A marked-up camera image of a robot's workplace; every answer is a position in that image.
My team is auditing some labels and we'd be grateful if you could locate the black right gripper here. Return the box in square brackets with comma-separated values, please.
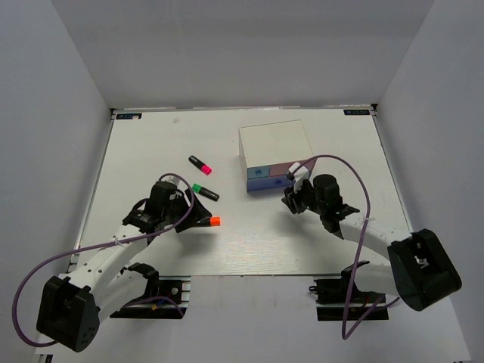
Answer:
[282, 178, 326, 215]

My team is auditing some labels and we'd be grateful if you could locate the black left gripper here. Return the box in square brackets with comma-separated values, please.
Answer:
[163, 188, 213, 233]

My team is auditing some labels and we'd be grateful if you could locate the orange highlighter marker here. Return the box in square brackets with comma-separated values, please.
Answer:
[200, 216, 221, 227]

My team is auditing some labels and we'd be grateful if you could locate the green highlighter marker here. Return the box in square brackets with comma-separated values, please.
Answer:
[192, 184, 220, 202]

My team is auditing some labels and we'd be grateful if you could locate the pink highlighter marker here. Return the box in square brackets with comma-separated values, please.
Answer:
[188, 155, 212, 175]

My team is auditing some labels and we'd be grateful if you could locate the white pastel drawer box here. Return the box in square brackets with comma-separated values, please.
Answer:
[239, 119, 313, 193]

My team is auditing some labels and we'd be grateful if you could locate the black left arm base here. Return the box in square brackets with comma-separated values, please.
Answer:
[110, 277, 191, 320]

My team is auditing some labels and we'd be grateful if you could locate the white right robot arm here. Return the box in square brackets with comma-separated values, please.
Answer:
[282, 174, 462, 312]

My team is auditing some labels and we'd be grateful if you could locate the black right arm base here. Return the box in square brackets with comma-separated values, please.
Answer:
[309, 278, 389, 322]

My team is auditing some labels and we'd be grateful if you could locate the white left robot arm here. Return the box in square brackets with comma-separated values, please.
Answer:
[36, 179, 213, 352]

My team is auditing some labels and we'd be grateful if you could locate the right corner logo sticker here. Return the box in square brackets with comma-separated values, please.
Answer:
[343, 109, 371, 116]

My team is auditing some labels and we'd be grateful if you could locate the corner logo sticker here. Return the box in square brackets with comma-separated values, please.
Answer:
[116, 113, 142, 120]
[343, 109, 371, 116]

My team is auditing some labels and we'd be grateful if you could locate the left corner logo sticker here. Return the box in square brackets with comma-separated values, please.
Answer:
[116, 113, 142, 120]

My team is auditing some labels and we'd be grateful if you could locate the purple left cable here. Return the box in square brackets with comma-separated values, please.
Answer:
[13, 173, 195, 348]

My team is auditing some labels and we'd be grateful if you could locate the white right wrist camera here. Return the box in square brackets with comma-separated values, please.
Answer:
[286, 162, 310, 192]

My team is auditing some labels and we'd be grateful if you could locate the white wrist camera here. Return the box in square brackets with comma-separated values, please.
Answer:
[159, 173, 183, 190]
[286, 162, 310, 192]

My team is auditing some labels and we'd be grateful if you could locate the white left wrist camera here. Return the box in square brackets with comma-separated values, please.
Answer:
[159, 173, 183, 190]

